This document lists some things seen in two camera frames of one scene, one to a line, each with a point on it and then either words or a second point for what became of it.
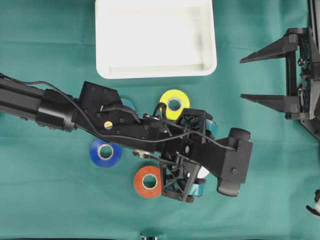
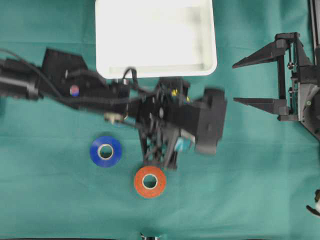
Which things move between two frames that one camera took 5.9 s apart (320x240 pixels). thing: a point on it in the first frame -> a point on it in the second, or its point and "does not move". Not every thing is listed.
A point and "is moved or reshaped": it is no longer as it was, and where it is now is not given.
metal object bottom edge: [149, 237] does not move
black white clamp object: [315, 211] does not move
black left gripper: [178, 145] -> [161, 113]
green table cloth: [49, 186] does not move
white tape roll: [203, 172] is moved or reshaped
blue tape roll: [115, 159] does not move
